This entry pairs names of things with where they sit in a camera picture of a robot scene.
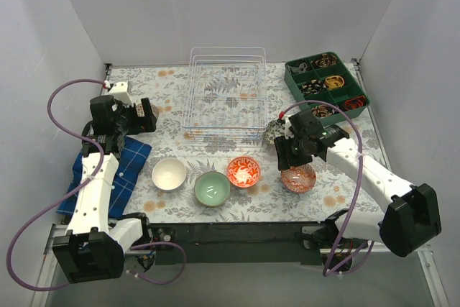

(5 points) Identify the white wire dish rack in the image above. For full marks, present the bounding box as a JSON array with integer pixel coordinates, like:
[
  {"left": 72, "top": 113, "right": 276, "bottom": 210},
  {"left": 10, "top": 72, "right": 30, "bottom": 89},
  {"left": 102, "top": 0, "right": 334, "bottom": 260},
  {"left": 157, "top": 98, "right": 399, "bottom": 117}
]
[{"left": 181, "top": 47, "right": 268, "bottom": 141}]

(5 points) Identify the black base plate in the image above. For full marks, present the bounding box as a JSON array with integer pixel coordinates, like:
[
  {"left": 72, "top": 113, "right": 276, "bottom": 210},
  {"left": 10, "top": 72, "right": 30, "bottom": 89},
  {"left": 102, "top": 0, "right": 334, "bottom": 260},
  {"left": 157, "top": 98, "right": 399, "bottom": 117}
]
[{"left": 128, "top": 221, "right": 339, "bottom": 265}]

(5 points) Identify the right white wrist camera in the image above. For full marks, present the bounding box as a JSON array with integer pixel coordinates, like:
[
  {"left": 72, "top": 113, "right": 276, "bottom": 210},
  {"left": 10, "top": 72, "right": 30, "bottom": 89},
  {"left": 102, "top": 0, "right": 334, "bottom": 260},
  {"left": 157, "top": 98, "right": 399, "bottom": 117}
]
[{"left": 277, "top": 111, "right": 295, "bottom": 139}]

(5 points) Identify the celadon green bowl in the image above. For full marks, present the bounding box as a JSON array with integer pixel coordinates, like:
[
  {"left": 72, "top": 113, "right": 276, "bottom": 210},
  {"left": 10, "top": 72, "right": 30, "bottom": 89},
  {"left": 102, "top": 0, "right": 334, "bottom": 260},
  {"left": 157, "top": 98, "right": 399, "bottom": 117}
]
[{"left": 194, "top": 171, "right": 231, "bottom": 207}]

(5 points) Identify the brown patterned small bowl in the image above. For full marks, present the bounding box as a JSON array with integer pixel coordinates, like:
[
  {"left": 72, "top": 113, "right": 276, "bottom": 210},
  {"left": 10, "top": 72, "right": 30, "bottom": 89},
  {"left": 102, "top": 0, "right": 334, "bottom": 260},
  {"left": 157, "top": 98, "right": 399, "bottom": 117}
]
[{"left": 135, "top": 103, "right": 159, "bottom": 119}]

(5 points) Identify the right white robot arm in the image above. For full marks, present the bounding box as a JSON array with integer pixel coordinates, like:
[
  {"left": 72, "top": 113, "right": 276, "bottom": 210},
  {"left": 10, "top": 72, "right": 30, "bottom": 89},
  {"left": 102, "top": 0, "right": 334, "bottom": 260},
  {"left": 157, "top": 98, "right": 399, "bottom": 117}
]
[{"left": 274, "top": 110, "right": 441, "bottom": 257}]

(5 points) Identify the black white leaf bowl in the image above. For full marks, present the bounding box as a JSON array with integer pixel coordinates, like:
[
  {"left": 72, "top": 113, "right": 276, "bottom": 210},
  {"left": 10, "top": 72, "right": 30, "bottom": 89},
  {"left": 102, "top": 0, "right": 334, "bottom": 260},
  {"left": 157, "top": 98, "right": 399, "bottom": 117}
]
[{"left": 263, "top": 119, "right": 283, "bottom": 147}]

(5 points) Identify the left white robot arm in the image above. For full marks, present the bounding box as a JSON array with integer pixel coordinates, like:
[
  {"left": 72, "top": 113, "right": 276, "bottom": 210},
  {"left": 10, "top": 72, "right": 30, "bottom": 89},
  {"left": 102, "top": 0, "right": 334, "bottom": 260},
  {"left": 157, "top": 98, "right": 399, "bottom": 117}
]
[{"left": 52, "top": 95, "right": 157, "bottom": 283}]

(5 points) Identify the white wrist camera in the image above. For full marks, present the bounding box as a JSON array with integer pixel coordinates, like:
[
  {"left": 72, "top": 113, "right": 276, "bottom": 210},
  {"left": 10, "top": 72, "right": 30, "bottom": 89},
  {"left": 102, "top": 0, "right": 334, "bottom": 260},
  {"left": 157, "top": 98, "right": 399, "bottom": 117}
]
[
  {"left": 104, "top": 81, "right": 134, "bottom": 107},
  {"left": 277, "top": 111, "right": 295, "bottom": 139}
]

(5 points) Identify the orange floral bowl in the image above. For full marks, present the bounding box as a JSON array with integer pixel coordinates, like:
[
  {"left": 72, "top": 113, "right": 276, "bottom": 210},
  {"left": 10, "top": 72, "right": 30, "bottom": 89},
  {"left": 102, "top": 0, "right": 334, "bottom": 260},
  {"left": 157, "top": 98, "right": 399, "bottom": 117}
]
[{"left": 226, "top": 156, "right": 261, "bottom": 189}]

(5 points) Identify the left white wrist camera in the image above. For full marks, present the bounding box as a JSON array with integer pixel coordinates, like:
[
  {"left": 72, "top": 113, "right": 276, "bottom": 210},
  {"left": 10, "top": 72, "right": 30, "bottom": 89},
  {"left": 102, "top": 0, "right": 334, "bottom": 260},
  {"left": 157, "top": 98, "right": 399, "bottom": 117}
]
[{"left": 104, "top": 81, "right": 134, "bottom": 107}]

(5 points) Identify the green divided organizer tray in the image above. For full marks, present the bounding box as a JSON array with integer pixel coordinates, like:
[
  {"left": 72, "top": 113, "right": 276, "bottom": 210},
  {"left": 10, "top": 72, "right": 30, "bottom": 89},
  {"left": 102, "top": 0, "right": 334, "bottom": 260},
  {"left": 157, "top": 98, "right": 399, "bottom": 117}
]
[{"left": 285, "top": 52, "right": 370, "bottom": 126}]

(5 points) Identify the floral table mat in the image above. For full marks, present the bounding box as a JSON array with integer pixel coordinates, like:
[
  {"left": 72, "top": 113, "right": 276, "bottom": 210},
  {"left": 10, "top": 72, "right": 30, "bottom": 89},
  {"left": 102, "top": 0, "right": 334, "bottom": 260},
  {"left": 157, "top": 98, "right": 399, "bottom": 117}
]
[{"left": 107, "top": 66, "right": 381, "bottom": 223}]

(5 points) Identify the blue plaid cloth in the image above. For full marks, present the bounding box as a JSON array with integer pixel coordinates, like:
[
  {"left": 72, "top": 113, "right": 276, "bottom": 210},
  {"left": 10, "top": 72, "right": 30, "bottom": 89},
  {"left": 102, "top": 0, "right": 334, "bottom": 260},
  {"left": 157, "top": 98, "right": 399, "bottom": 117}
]
[{"left": 57, "top": 137, "right": 152, "bottom": 219}]

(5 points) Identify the blue zigzag red-inside bowl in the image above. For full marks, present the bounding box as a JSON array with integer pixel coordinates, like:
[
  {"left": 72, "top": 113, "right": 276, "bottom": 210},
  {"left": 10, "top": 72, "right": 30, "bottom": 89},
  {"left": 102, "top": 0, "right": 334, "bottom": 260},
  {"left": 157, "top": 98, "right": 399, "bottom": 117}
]
[{"left": 280, "top": 164, "right": 316, "bottom": 194}]

